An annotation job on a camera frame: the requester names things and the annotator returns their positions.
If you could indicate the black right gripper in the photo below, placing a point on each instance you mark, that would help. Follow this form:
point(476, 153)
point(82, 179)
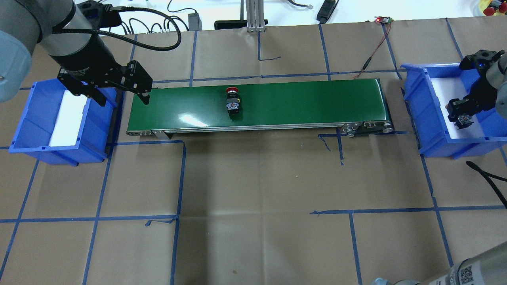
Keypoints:
point(478, 97)

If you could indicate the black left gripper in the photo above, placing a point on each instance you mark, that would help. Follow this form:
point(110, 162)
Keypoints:
point(88, 57)

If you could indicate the yellow push button switch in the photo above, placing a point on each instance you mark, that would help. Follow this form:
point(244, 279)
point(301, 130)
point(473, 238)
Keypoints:
point(464, 119)

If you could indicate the red push button switch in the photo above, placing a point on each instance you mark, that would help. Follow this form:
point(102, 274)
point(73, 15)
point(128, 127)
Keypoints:
point(232, 101)

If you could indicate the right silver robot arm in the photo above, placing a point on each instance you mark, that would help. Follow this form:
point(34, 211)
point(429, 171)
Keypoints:
point(489, 267)

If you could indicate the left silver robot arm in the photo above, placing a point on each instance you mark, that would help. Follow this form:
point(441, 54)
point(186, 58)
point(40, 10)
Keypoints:
point(70, 34)

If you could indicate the yellow plate of buttons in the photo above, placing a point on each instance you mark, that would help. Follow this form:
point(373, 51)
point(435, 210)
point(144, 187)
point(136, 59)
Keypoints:
point(492, 7)

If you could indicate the right blue plastic bin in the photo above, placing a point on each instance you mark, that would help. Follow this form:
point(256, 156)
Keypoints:
point(449, 122)

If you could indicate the blue plastic bin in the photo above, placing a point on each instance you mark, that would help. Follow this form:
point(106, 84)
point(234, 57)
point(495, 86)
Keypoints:
point(449, 122)
point(57, 127)

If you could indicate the left blue plastic bin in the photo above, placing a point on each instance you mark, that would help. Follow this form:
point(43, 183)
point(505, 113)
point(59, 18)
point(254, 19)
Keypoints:
point(57, 127)

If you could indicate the green conveyor belt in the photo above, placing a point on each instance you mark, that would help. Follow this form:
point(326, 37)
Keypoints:
point(359, 107)

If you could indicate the black power adapter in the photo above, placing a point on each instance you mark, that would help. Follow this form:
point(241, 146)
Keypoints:
point(194, 22)

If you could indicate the black flat bar tool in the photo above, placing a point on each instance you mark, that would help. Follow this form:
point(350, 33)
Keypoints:
point(326, 10)

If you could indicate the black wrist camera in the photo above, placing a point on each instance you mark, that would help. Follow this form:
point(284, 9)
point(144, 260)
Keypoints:
point(481, 61)

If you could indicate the aluminium frame post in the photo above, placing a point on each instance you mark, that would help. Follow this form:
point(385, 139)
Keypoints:
point(255, 16)

